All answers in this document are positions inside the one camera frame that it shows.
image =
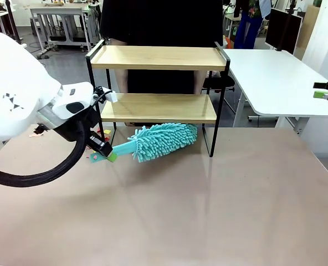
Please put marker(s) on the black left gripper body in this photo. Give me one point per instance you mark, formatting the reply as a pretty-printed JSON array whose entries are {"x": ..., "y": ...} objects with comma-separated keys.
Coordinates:
[{"x": 97, "y": 144}]

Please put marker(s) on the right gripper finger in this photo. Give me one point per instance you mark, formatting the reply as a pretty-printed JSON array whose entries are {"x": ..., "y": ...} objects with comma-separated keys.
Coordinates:
[
  {"x": 322, "y": 85},
  {"x": 319, "y": 94}
]

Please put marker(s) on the teal microfiber duster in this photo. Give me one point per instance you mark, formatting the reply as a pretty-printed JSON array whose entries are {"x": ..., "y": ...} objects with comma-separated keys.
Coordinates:
[{"x": 164, "y": 141}]

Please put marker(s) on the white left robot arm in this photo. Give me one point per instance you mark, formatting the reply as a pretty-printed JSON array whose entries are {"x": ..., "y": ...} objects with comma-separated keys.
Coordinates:
[{"x": 14, "y": 83}]

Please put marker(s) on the person's right forearm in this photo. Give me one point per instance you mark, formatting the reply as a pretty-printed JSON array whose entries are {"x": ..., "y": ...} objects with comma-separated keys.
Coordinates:
[{"x": 122, "y": 80}]

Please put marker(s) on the person's left forearm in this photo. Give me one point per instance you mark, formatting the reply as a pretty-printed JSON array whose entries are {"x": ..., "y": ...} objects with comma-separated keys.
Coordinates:
[{"x": 198, "y": 81}]

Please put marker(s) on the yellow paper scrap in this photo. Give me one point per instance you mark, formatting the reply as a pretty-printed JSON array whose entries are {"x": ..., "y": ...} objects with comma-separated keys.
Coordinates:
[{"x": 107, "y": 131}]

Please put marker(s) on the white desk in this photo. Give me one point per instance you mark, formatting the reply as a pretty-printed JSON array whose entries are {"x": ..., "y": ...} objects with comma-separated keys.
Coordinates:
[{"x": 277, "y": 80}]

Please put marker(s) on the brown cardboard panel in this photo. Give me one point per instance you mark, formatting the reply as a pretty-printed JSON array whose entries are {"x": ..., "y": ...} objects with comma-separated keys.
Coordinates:
[{"x": 308, "y": 27}]

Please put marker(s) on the black monitor pole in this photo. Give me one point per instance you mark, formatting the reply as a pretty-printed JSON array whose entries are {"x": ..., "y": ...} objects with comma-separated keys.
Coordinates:
[{"x": 286, "y": 27}]

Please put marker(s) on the black monitor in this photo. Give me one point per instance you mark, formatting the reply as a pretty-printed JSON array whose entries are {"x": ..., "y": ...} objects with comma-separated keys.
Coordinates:
[{"x": 280, "y": 27}]

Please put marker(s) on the person in blue trousers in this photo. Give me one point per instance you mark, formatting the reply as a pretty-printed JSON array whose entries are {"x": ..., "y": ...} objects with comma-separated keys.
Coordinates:
[{"x": 247, "y": 30}]

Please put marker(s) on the dark plastic stool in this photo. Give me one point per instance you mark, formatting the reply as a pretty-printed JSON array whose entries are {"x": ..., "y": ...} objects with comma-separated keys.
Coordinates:
[{"x": 225, "y": 82}]

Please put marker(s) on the person in black shirt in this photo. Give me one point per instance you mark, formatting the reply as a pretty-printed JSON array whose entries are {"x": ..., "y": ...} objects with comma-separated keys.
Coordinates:
[{"x": 161, "y": 22}]

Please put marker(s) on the grey metal table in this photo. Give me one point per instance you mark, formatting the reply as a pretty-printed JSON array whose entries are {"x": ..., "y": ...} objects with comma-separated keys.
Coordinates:
[{"x": 56, "y": 11}]

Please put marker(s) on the black tripod pole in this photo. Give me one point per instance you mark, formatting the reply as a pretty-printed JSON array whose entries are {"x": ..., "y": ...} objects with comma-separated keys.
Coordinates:
[{"x": 13, "y": 16}]

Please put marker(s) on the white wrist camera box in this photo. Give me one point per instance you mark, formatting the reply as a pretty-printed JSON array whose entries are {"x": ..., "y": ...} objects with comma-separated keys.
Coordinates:
[{"x": 110, "y": 96}]

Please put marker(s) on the black frame wooden shelf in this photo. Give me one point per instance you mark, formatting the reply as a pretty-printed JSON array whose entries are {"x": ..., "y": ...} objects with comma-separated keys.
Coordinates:
[{"x": 158, "y": 65}]

